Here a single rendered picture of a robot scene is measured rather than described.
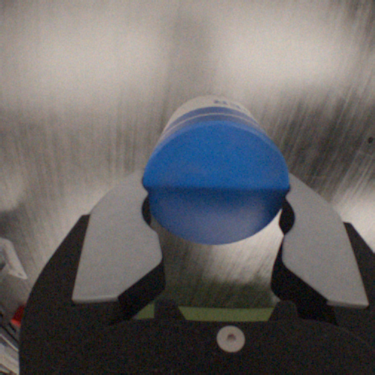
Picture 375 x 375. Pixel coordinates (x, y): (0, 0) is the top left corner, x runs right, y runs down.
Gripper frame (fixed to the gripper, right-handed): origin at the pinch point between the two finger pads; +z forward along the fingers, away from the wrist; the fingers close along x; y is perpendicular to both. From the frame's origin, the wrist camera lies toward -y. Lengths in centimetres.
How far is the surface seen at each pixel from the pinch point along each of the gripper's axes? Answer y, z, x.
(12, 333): 46, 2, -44
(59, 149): 0.7, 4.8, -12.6
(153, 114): -2.0, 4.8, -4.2
